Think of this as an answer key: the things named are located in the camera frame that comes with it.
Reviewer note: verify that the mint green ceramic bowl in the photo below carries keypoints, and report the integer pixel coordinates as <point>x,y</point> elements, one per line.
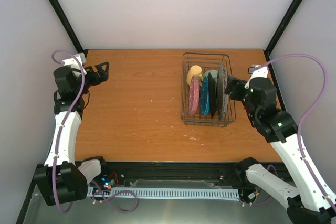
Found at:
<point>213,73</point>

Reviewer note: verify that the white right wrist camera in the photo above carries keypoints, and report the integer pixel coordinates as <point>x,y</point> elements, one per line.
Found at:
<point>256,71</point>

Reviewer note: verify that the black frame post right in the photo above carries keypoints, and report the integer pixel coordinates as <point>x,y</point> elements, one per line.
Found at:
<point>289,14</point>

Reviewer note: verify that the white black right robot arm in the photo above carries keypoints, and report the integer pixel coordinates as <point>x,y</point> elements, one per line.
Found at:
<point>310,200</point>

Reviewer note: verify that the left electronics board with wires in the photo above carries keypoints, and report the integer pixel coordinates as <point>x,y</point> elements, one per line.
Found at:
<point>110,181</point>

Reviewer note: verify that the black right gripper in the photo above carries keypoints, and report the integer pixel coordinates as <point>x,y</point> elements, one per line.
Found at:
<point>232,82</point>

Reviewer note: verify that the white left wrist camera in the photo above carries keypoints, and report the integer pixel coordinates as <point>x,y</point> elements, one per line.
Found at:
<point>74,61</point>

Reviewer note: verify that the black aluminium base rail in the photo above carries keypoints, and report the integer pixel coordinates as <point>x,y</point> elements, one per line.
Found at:
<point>224,174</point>

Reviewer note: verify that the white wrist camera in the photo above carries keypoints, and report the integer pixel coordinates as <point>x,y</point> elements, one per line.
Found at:
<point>74,61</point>
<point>256,71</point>

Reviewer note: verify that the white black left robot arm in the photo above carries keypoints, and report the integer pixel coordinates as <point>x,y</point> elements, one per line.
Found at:
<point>59,180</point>

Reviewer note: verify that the right connector with wires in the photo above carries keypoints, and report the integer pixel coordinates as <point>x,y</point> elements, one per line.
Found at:
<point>256,192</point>

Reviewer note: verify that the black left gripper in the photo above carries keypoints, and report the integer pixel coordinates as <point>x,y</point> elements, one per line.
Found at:
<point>97,81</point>

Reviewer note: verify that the pink polka dot plate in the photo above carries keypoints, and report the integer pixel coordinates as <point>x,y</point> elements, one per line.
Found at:
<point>193,96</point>

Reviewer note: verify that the dark wire dish rack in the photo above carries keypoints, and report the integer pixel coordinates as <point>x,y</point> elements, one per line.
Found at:
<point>209,62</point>

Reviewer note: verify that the black frame post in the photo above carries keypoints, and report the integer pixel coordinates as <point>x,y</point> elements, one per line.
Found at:
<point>289,14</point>
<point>67,26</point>

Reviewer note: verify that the yellow ceramic mug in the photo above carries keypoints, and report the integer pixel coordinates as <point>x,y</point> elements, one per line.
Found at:
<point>194,71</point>

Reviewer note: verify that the black frame post left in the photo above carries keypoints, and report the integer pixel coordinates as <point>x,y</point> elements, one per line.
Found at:
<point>67,26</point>

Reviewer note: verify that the speckled large stoneware plate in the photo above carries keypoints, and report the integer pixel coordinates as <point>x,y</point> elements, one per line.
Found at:
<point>222,98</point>

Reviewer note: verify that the light blue slotted cable duct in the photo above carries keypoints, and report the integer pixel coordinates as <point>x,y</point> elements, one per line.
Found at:
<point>174,193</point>

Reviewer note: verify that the black rimmed cream plate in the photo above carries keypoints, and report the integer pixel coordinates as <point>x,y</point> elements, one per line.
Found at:
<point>212,89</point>

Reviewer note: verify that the teal blue plate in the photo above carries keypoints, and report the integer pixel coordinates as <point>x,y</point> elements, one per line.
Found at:
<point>204,99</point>

